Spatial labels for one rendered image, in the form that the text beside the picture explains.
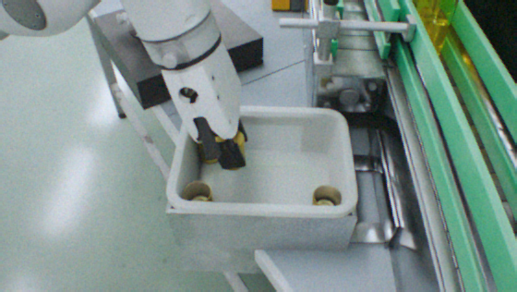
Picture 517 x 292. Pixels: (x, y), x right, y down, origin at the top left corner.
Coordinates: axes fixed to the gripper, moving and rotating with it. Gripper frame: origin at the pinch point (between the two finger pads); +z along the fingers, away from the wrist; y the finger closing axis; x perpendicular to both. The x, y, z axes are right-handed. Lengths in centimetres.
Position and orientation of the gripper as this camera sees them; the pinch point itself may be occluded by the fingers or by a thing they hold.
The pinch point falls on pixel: (231, 143)
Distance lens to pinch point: 50.8
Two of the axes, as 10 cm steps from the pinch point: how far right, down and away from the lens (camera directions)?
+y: 0.4, -7.4, 6.7
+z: 2.6, 6.5, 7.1
